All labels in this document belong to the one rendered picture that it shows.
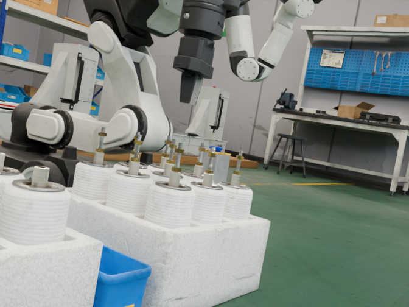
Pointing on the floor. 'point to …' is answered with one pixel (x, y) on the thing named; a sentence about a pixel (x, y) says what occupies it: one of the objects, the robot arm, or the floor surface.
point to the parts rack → (44, 20)
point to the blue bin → (120, 280)
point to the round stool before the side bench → (292, 153)
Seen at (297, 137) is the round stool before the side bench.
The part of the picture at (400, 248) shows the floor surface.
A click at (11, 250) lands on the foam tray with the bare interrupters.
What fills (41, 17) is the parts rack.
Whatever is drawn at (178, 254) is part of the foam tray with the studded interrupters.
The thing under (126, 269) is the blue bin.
